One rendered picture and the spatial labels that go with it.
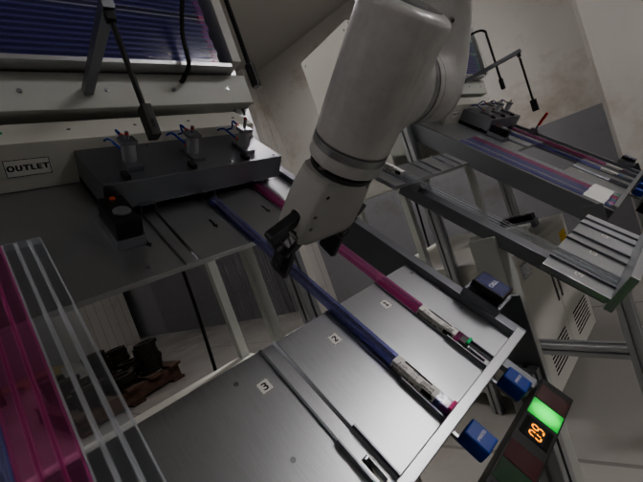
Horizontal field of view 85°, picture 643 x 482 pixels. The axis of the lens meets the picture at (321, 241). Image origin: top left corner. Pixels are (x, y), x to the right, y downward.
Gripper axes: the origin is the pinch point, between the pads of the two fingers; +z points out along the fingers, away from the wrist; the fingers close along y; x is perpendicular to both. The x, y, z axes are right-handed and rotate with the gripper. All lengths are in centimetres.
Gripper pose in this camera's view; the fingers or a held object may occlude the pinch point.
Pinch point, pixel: (305, 255)
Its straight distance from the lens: 49.7
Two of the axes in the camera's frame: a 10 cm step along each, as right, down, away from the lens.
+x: 6.4, 6.5, -4.1
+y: -7.1, 2.9, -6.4
